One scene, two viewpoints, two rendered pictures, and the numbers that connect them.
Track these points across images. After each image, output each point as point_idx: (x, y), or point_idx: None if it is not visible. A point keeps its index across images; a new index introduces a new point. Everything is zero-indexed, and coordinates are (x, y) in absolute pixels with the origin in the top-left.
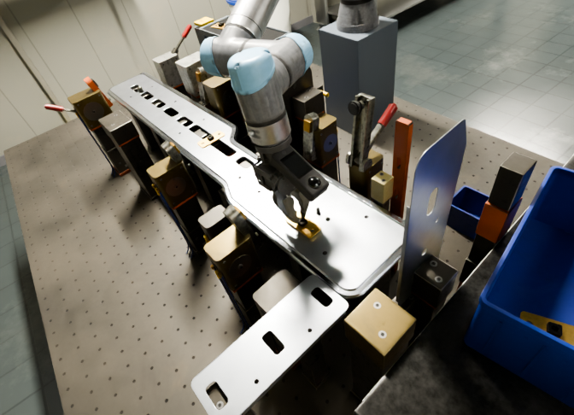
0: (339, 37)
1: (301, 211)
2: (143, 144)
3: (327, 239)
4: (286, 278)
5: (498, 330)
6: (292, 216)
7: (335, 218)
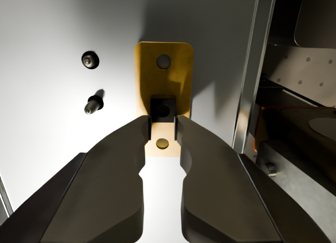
0: None
1: (148, 132)
2: None
3: None
4: (318, 11)
5: None
6: (207, 135)
7: (68, 43)
